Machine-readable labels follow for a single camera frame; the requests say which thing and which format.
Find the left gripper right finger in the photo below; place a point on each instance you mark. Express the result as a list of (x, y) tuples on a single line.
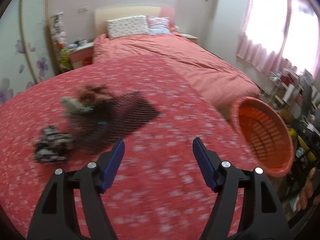
[(262, 215)]

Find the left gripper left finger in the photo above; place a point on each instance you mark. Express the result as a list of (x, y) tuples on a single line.
[(71, 207)]

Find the black white patterned cloth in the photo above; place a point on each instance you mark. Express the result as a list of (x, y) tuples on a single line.
[(52, 146)]

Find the black mesh net bag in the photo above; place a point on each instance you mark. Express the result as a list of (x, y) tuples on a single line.
[(100, 126)]

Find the pale green wrapper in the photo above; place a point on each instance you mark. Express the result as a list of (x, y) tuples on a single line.
[(74, 107)]

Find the brown red scrunchie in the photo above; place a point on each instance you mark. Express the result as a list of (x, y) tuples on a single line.
[(91, 94)]

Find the person right hand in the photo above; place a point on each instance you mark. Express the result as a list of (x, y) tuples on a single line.
[(307, 191)]

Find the yellow bag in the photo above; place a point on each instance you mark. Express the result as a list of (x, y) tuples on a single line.
[(305, 143)]

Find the orange plastic laundry basket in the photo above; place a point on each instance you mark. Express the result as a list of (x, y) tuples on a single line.
[(265, 133)]

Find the pink bed duvet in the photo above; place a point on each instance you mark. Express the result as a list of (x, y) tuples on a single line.
[(215, 79)]

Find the pink left nightstand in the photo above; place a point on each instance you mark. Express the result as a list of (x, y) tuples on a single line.
[(82, 56)]

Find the sliding wardrobe floral doors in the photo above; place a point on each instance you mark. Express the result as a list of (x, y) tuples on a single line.
[(26, 58)]

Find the stuffed toy stack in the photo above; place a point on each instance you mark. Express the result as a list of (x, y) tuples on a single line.
[(60, 43)]

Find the pink window curtain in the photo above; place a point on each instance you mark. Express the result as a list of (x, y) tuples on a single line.
[(279, 34)]

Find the right nightstand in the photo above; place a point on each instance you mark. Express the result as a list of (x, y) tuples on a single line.
[(190, 38)]

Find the white floral pillow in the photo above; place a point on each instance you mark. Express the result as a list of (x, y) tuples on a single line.
[(127, 26)]

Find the beige bed headboard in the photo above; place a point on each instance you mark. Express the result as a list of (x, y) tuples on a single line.
[(101, 16)]

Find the pink striped pillow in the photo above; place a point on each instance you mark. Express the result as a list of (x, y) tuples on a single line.
[(159, 25)]

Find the white wire rack shelf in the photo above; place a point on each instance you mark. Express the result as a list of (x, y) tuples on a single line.
[(280, 87)]

